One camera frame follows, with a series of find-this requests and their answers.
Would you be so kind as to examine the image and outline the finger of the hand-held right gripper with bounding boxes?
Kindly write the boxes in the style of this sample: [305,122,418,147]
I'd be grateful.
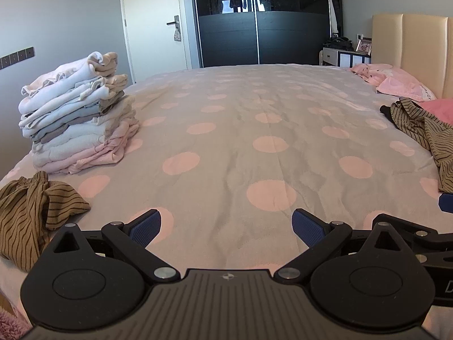
[438,192,453,215]
[372,213,453,254]

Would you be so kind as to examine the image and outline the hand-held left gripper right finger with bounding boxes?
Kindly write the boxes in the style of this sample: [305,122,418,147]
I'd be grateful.
[274,208,413,284]

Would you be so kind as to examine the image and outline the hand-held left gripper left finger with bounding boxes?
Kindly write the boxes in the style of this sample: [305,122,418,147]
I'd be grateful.
[50,208,179,283]

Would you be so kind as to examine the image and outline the brown striped shirt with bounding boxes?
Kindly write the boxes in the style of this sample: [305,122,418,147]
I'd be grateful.
[380,97,453,195]

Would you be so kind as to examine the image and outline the stack of folded clothes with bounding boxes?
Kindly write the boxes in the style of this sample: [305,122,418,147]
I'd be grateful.
[18,51,140,175]

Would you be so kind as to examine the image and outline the black pants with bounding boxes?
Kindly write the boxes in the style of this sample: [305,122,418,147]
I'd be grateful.
[380,103,399,124]

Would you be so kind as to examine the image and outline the brown striped shorts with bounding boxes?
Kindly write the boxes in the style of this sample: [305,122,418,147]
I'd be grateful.
[0,171,91,273]

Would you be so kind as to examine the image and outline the light pink printed pillow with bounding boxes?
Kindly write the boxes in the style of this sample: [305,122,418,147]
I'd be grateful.
[376,67,438,103]

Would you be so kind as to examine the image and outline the crumpled pink garment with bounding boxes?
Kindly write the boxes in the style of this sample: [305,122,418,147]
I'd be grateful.
[350,63,394,86]

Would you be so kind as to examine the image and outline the beige padded headboard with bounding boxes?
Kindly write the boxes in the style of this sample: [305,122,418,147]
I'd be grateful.
[371,13,453,100]

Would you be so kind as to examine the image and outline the fluffy rug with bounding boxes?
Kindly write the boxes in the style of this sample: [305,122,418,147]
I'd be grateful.
[0,308,32,340]

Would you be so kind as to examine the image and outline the white nightstand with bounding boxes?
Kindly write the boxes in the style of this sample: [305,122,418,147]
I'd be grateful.
[319,47,372,68]

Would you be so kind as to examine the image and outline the black bag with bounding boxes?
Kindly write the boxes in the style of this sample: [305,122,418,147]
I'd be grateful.
[327,36,354,51]

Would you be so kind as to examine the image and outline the black sliding door wardrobe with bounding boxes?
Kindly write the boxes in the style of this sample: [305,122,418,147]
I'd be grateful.
[191,0,342,69]

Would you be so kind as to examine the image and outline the white room door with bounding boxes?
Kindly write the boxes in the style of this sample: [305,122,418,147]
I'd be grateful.
[118,0,194,84]

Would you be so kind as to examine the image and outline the black wall switch panel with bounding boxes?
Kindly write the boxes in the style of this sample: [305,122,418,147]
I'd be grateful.
[0,46,36,70]

